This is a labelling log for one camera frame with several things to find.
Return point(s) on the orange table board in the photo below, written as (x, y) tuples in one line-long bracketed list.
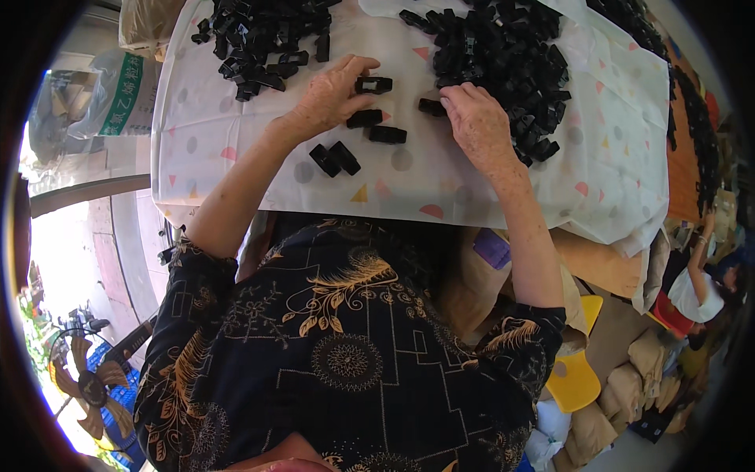
[(683, 159)]

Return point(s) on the red plastic stool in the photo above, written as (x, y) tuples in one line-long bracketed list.
[(672, 315)]

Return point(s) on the blue plastic crate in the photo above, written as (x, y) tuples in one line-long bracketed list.
[(121, 439)]

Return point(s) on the beige sack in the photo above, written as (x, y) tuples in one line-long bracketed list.
[(147, 26)]

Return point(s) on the clear plastic bag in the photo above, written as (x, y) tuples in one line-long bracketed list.
[(53, 118)]

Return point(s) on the large brown paper sack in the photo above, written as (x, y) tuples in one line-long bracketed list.
[(472, 295)]

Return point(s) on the white sack with green print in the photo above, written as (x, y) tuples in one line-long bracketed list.
[(127, 94)]

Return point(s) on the brown bladed floor fan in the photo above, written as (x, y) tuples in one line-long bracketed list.
[(93, 389)]

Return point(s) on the white plastic bags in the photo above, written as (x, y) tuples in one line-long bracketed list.
[(545, 436)]

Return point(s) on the person's left hand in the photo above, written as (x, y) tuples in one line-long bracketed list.
[(321, 103)]

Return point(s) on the yellow plastic chair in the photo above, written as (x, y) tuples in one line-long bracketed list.
[(575, 377)]

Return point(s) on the large heap of black clips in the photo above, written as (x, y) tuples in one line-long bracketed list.
[(501, 59)]

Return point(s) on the long row of black clips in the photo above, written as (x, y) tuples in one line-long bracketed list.
[(699, 124)]

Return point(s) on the white patterned table cloth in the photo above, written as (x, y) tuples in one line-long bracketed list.
[(596, 147)]

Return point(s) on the heap of brown paper sacks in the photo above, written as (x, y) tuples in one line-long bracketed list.
[(625, 389)]

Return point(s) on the black plastic clip with opening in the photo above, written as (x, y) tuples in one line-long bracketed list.
[(374, 85)]

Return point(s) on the person's body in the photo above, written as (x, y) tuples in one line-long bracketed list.
[(354, 354)]

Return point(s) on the small black plastic clip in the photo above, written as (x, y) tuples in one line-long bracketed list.
[(430, 107)]

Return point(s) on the pile of black clip parts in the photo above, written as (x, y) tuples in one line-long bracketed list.
[(259, 41)]

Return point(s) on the person's right hand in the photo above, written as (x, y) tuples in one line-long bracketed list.
[(481, 133)]

